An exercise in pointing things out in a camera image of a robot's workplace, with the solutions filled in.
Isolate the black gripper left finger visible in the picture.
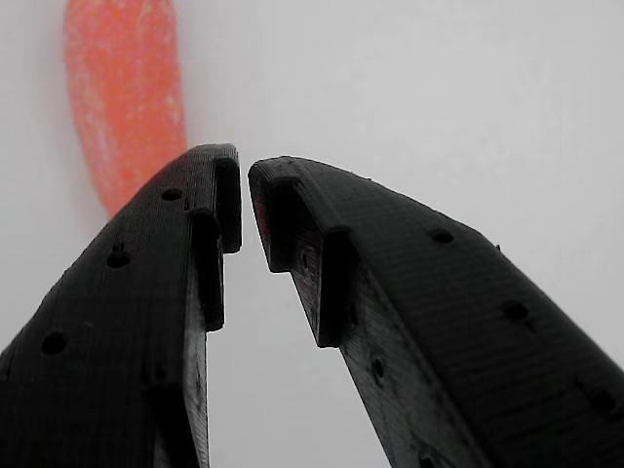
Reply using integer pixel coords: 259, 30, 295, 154
0, 142, 244, 468

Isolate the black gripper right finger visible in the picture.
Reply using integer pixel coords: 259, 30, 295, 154
247, 154, 624, 468

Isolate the small orange snack piece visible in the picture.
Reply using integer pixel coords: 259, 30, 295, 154
62, 0, 189, 220

